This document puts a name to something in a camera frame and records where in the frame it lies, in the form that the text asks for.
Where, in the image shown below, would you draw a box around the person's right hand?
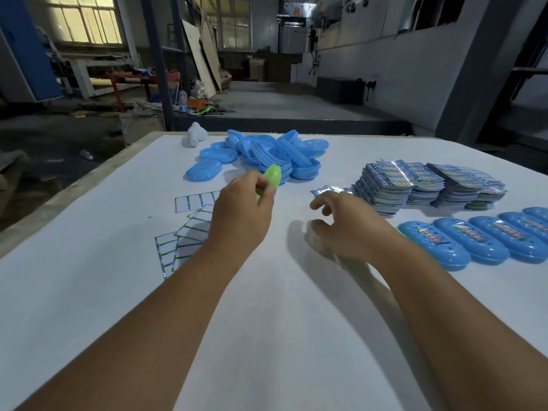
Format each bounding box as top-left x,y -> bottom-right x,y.
309,191 -> 401,266

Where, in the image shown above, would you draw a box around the person's left hand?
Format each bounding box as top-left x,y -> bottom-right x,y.
204,170 -> 278,272

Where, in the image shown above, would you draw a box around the green-edged sticker sheet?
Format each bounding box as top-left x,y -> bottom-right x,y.
174,191 -> 221,213
187,204 -> 215,224

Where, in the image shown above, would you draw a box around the stacks of colourful sticker sheets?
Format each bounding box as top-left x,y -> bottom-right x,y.
352,159 -> 507,219

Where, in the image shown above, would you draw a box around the glossy sticker sheets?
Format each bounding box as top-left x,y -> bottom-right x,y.
310,185 -> 354,198

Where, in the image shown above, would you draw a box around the pile of blue soap dishes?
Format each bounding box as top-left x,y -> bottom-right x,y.
184,129 -> 331,186

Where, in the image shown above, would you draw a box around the person's right forearm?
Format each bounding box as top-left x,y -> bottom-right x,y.
374,233 -> 548,411

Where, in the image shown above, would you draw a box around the person's left forearm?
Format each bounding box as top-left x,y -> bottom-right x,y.
13,245 -> 240,411

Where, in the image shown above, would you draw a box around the black box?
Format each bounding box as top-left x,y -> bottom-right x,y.
316,76 -> 366,104

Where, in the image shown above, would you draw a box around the small white plastic figure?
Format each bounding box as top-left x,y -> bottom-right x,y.
187,122 -> 208,148

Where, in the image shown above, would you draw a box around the pale wooden crate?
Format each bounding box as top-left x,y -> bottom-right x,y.
119,113 -> 166,147

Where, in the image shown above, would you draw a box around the pale leaning plywood board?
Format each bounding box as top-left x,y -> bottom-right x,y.
181,19 -> 218,100

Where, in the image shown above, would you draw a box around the brown leaning board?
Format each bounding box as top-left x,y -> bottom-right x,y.
200,14 -> 223,91

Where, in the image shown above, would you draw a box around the red metal table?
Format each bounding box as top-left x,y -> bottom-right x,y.
106,71 -> 182,112

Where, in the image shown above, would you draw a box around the silver machine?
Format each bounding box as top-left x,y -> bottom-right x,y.
277,0 -> 320,55

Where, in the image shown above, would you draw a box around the wide window with grid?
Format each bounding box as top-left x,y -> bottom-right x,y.
190,0 -> 253,51

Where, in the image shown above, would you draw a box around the grey slanted pillar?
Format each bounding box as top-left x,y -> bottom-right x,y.
434,0 -> 548,146

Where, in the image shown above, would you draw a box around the wooden pallet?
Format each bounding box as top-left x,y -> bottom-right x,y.
0,150 -> 29,189

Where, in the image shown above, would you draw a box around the large bright window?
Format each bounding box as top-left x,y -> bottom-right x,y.
45,0 -> 124,46

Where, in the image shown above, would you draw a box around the blue and white machine cabinet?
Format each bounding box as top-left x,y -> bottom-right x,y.
0,0 -> 64,103

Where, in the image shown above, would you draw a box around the thick dark steel post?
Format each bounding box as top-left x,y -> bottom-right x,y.
139,0 -> 174,132

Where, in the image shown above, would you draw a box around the thin dark steel post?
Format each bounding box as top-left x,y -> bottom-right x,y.
169,0 -> 191,97

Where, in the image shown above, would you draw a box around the white metal workbench frame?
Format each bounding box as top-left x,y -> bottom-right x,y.
55,53 -> 140,99

